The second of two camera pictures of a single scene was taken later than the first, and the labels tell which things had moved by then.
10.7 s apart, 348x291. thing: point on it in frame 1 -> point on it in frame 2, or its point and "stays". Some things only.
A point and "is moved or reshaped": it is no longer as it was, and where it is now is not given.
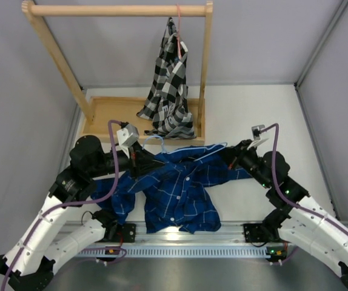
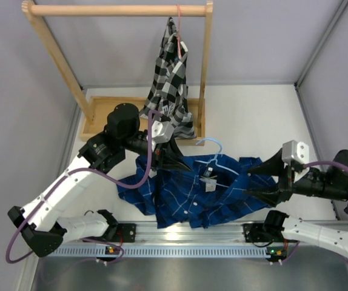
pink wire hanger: [177, 33] stays
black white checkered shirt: [167, 105] stays
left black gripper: [142, 160] -> [168, 156]
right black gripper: [237, 153] -> [274, 167]
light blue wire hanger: [224, 144] -> [215, 157]
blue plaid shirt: [174, 188] is moved or reshaped
